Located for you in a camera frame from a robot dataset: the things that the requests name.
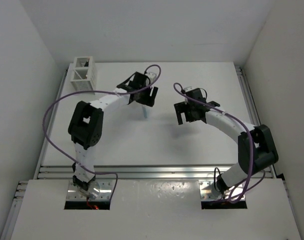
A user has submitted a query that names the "light blue makeup pen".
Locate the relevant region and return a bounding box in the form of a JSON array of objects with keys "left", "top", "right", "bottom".
[{"left": 142, "top": 106, "right": 149, "bottom": 119}]

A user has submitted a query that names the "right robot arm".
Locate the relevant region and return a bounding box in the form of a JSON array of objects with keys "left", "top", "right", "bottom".
[{"left": 174, "top": 83, "right": 279, "bottom": 196}]

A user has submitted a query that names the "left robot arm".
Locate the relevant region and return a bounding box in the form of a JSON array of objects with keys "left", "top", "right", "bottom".
[{"left": 68, "top": 72, "right": 159, "bottom": 192}]

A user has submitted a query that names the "white slotted organizer box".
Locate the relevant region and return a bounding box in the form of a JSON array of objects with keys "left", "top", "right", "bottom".
[{"left": 70, "top": 56, "right": 97, "bottom": 92}]

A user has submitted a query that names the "white front cover board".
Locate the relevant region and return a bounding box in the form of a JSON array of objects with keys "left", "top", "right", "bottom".
[{"left": 11, "top": 179, "right": 300, "bottom": 240}]

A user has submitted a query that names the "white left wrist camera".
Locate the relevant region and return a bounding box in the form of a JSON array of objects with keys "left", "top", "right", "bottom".
[{"left": 144, "top": 72, "right": 157, "bottom": 86}]

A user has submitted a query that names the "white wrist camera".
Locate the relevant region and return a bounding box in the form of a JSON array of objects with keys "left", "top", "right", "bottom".
[
  {"left": 182, "top": 86, "right": 194, "bottom": 94},
  {"left": 144, "top": 72, "right": 157, "bottom": 86}
]

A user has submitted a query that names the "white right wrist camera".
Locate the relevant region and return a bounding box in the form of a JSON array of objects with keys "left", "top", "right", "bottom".
[{"left": 182, "top": 86, "right": 194, "bottom": 94}]

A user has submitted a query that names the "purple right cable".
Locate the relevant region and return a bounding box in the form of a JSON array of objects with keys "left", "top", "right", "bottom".
[{"left": 173, "top": 82, "right": 266, "bottom": 203}]

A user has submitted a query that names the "purple cable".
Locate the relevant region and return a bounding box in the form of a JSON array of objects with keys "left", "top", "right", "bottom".
[
  {"left": 42, "top": 64, "right": 162, "bottom": 201},
  {"left": 173, "top": 82, "right": 266, "bottom": 203}
]

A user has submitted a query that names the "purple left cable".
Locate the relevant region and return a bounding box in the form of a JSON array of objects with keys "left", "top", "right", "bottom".
[{"left": 42, "top": 64, "right": 162, "bottom": 201}]

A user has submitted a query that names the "aluminium frame rail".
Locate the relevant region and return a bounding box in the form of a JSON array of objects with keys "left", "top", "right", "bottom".
[{"left": 33, "top": 62, "right": 280, "bottom": 180}]

